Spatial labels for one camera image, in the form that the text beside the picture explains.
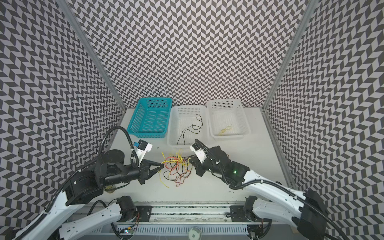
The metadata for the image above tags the cable bundle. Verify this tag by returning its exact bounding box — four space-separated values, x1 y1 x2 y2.
158 149 194 189

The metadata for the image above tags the black cable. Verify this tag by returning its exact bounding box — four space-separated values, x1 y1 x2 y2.
176 113 204 146

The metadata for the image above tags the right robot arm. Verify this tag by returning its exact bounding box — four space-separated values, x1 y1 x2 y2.
190 139 348 240

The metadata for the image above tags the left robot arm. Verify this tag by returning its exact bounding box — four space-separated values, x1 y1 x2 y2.
14 126 164 240

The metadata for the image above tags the yellow liquid bottle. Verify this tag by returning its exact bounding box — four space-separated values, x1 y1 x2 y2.
104 185 116 193

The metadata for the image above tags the teal plastic basket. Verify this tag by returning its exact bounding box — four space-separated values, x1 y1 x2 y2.
127 98 173 139

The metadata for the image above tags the middle white plastic basket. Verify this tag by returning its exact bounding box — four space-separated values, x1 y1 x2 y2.
167 105 209 149

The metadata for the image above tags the white plastic basket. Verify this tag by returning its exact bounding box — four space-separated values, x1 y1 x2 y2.
167 105 209 149
207 99 251 141

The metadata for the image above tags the right white plastic basket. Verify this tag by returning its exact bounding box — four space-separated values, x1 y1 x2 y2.
207 99 251 141

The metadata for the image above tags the round white knob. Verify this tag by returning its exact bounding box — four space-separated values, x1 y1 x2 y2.
188 227 202 240

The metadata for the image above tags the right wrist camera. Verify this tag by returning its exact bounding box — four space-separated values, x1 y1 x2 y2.
190 143 211 164

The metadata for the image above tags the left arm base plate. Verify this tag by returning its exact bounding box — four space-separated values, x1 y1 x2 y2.
136 205 153 223

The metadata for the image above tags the aluminium front rail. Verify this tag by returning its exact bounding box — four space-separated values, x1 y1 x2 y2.
70 202 314 224

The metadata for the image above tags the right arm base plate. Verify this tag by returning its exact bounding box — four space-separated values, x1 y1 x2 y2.
229 205 257 222

